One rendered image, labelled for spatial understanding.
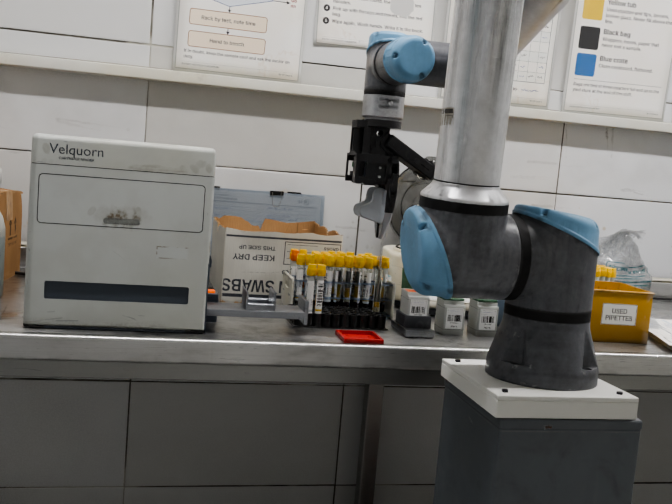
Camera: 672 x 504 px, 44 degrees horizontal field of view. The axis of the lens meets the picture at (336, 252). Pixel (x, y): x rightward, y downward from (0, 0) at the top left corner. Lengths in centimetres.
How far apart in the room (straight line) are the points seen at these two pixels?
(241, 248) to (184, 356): 38
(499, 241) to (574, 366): 19
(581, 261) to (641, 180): 124
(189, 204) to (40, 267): 25
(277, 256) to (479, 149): 70
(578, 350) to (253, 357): 51
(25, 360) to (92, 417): 72
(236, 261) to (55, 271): 43
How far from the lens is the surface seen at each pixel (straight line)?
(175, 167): 134
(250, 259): 167
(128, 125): 198
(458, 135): 107
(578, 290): 114
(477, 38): 107
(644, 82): 235
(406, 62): 139
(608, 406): 114
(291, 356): 136
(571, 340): 114
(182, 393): 207
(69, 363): 138
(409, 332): 148
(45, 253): 136
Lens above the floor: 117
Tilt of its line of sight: 6 degrees down
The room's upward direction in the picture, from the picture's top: 5 degrees clockwise
